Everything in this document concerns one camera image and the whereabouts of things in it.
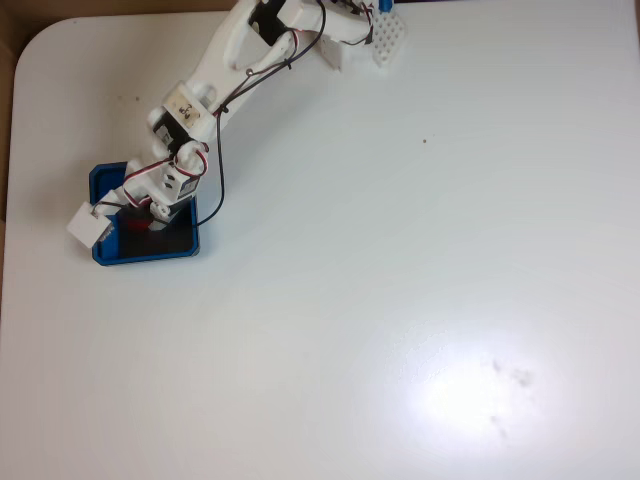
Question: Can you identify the blue square box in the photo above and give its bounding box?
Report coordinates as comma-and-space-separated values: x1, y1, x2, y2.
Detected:
88, 162, 202, 267

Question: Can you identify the red white camera cable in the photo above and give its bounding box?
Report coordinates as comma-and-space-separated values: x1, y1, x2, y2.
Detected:
91, 196, 153, 217

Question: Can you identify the red white servo cable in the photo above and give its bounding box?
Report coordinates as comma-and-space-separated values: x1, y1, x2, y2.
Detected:
172, 142, 210, 180

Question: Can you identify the long black cable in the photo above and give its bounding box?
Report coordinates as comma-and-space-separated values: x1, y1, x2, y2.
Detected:
192, 0, 329, 229

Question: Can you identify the white camera box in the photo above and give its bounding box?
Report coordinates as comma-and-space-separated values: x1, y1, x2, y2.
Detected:
66, 201, 115, 250

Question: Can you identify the white perforated base plate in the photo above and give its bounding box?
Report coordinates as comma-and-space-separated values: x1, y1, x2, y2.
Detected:
369, 10, 410, 76

